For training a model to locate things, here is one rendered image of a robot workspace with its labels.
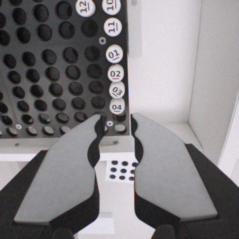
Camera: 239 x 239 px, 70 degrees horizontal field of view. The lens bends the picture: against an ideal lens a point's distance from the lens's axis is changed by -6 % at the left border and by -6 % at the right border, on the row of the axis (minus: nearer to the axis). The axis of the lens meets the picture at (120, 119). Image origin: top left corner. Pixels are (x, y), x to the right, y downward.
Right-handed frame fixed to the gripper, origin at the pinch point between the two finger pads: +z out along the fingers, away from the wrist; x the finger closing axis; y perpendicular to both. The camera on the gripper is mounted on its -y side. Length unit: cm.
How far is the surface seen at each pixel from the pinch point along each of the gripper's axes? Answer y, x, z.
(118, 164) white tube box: 17.7, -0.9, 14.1
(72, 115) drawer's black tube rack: 1.7, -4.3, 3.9
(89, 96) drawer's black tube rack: -0.1, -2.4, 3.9
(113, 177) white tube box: 21.6, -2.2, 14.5
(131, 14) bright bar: -6.5, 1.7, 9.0
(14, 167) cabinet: 19.7, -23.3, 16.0
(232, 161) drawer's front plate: 5.6, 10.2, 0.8
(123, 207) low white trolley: 36.9, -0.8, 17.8
